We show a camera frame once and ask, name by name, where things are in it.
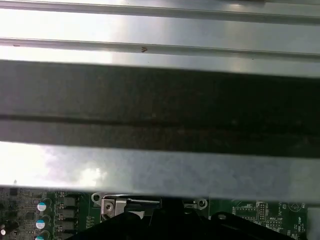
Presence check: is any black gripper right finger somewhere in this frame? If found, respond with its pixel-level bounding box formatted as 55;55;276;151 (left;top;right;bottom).
171;197;310;240

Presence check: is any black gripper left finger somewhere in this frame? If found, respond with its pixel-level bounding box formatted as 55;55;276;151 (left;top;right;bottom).
72;197;173;240

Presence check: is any metal socket cover frame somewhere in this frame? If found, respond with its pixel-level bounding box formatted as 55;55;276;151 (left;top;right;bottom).
100;195;161;222

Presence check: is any green motherboard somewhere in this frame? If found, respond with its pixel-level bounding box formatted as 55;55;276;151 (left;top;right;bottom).
0;186;310;240

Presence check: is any black open PC case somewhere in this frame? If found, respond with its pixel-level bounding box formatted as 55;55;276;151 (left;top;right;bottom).
0;58;320;201

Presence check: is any CPU socket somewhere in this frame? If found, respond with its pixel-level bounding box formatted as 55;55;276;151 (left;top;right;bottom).
91;191;208;223

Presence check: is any thin metal locking lever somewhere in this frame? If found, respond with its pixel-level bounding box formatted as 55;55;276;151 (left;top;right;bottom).
126;197;161;203

